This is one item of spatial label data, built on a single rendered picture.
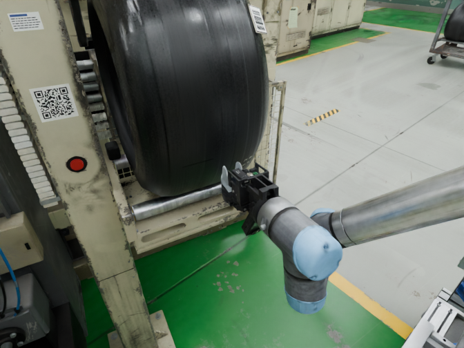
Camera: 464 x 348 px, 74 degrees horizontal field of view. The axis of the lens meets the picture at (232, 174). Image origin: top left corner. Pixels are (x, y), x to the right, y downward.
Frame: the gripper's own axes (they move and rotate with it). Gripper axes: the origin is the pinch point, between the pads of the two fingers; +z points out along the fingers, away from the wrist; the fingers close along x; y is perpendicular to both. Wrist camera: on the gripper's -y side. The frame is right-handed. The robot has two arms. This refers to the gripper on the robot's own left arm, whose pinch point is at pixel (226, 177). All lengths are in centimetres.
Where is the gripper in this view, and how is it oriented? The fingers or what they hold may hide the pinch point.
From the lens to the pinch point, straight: 76.0
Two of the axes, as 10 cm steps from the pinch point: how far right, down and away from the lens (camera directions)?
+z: -4.6, -4.1, 7.9
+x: -8.9, 2.7, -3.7
